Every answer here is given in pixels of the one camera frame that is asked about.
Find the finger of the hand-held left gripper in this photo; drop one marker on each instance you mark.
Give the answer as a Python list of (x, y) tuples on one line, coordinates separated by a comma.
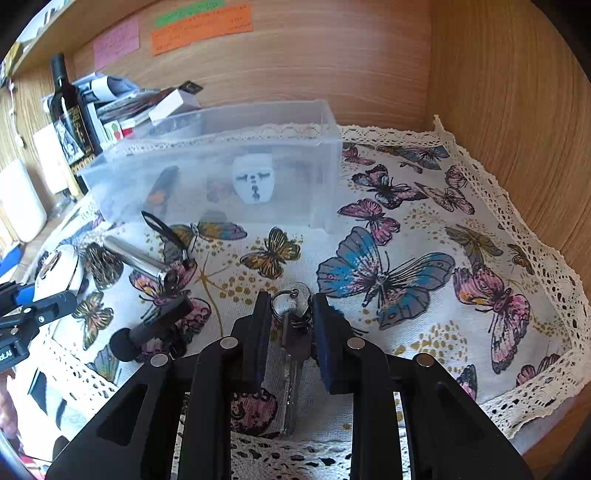
[(48, 305)]

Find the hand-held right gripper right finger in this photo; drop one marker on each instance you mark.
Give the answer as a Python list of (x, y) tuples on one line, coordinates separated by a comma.
[(323, 351)]

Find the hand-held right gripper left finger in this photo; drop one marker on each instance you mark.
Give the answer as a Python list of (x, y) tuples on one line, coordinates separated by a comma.
[(262, 342)]

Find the clear plastic storage box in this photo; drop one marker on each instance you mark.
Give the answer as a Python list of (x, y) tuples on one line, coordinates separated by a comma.
[(217, 152)]

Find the person's left hand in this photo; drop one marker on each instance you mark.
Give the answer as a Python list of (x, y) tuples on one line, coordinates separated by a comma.
[(5, 408)]

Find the white round device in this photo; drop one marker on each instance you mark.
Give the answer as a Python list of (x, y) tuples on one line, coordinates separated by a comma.
[(57, 272)]

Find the white jar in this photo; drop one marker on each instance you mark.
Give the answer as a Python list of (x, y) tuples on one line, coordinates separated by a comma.
[(21, 203)]

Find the black cylindrical tool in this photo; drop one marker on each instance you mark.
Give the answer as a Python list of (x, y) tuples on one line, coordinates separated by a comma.
[(154, 323)]

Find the butterfly print tablecloth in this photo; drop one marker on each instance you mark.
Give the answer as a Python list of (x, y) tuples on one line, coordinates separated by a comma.
[(415, 277)]

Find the orange and black lighter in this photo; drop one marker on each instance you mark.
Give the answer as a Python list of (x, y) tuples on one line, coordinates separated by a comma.
[(162, 189)]

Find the dark wine bottle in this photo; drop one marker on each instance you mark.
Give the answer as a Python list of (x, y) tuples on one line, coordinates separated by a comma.
[(69, 115)]

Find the stack of books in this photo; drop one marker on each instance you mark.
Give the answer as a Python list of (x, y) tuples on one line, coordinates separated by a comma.
[(124, 108)]

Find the rolled newspaper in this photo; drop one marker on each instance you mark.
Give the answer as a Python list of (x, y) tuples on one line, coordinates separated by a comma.
[(104, 87)]

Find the white cardboard box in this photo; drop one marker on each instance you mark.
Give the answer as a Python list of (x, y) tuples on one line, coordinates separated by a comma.
[(174, 105)]

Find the wooden shelf board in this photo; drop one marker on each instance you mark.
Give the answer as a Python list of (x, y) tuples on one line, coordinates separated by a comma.
[(69, 39)]

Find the pink sticky note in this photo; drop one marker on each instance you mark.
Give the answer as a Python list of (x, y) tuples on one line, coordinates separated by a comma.
[(116, 45)]

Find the orange sticky note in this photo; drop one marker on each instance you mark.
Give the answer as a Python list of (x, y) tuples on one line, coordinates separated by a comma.
[(198, 34)]

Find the green sticky note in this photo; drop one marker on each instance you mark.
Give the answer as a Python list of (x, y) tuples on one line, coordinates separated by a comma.
[(189, 13)]

